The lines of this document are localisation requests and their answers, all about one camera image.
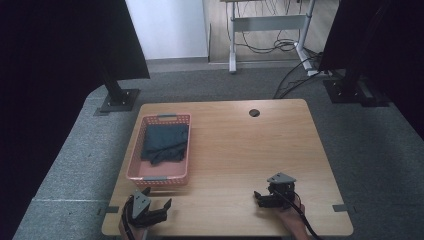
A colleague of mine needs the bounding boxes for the white desk frame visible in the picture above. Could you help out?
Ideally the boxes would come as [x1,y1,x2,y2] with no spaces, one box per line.
[219,0,319,77]

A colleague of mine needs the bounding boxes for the dark blue cloth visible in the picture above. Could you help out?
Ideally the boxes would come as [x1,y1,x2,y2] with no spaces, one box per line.
[140,123,190,166]

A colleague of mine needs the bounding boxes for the black curtain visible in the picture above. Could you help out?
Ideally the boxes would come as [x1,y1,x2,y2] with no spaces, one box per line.
[317,0,424,141]
[0,0,151,240]

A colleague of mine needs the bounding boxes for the person's left hand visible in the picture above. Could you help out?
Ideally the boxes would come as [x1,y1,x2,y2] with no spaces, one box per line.
[118,215,151,240]

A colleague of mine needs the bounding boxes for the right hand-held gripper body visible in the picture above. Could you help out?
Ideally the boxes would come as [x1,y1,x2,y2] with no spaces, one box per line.
[266,172,297,210]

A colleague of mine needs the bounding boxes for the pink plastic basket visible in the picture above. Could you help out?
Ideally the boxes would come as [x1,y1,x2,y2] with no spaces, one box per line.
[125,113,192,187]

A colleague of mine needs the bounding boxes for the bundle of floor cables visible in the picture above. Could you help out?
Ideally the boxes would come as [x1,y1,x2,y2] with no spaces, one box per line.
[225,0,331,100]

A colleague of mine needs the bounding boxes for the person's right hand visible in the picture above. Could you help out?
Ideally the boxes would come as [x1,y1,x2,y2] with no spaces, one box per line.
[274,194,312,240]

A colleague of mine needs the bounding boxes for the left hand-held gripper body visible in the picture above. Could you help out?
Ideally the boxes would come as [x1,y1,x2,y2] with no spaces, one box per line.
[121,189,168,229]

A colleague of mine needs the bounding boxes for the black metal stand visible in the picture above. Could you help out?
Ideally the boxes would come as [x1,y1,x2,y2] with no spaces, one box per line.
[98,56,141,113]
[322,39,390,108]

